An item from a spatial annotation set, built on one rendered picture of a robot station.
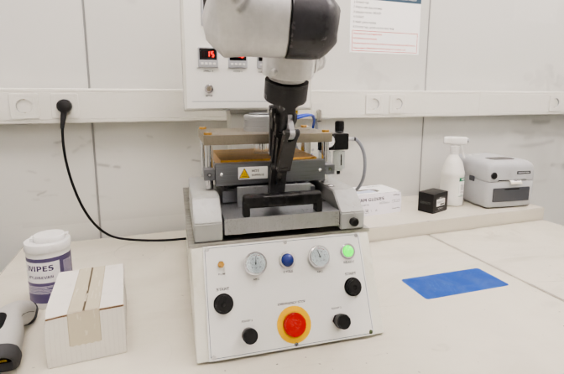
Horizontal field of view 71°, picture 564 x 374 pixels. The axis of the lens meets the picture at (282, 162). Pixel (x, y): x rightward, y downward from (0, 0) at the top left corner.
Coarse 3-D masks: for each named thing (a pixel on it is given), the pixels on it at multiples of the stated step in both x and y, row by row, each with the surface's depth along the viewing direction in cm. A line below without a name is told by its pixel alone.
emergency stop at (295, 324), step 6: (288, 318) 69; (294, 318) 69; (300, 318) 69; (288, 324) 69; (294, 324) 69; (300, 324) 69; (288, 330) 68; (294, 330) 68; (300, 330) 69; (294, 336) 68
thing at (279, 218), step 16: (240, 192) 78; (256, 192) 78; (224, 208) 77; (240, 208) 77; (256, 208) 77; (272, 208) 77; (288, 208) 77; (304, 208) 77; (224, 224) 71; (240, 224) 71; (256, 224) 72; (272, 224) 73; (288, 224) 74; (304, 224) 75; (320, 224) 75; (336, 224) 76
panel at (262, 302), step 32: (224, 256) 70; (352, 256) 75; (224, 288) 69; (256, 288) 70; (288, 288) 71; (320, 288) 73; (224, 320) 67; (256, 320) 68; (320, 320) 71; (352, 320) 72; (224, 352) 66; (256, 352) 67
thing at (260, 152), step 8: (256, 144) 89; (264, 144) 88; (216, 152) 92; (224, 152) 92; (232, 152) 92; (240, 152) 92; (248, 152) 92; (256, 152) 89; (264, 152) 89; (296, 152) 92; (304, 152) 92; (216, 160) 88; (224, 160) 80; (232, 160) 80; (240, 160) 81; (248, 160) 81; (256, 160) 82; (264, 160) 82
